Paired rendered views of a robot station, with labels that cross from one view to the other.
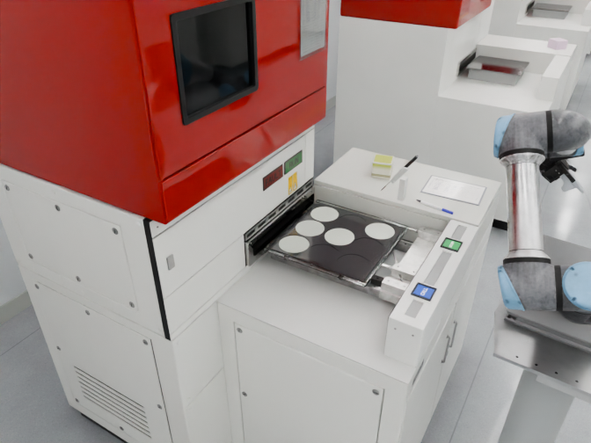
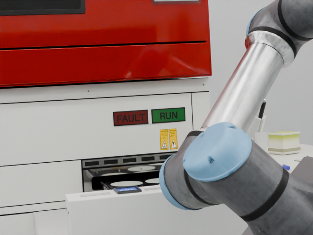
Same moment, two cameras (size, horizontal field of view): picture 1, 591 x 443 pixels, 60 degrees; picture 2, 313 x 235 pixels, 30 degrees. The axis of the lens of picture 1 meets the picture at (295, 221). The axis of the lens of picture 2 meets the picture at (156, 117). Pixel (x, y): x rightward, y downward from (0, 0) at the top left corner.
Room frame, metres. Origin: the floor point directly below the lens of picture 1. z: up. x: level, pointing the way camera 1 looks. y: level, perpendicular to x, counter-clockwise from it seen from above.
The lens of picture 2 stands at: (0.19, -1.36, 1.20)
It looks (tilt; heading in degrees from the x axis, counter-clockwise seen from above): 3 degrees down; 45
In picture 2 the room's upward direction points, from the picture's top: 3 degrees counter-clockwise
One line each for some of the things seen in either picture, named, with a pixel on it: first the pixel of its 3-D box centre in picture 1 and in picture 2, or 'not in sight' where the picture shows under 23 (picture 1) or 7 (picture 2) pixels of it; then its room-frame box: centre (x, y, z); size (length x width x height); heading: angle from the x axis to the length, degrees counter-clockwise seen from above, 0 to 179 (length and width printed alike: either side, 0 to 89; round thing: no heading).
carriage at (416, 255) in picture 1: (412, 266); not in sight; (1.32, -0.38, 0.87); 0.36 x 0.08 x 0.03; 149
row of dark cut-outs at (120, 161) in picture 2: (280, 206); (147, 158); (1.54, 0.05, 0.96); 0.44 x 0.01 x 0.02; 149
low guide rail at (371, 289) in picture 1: (336, 276); not in sight; (1.31, -0.13, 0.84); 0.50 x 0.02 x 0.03; 59
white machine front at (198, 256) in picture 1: (249, 214); (93, 144); (1.39, 0.15, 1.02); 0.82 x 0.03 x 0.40; 149
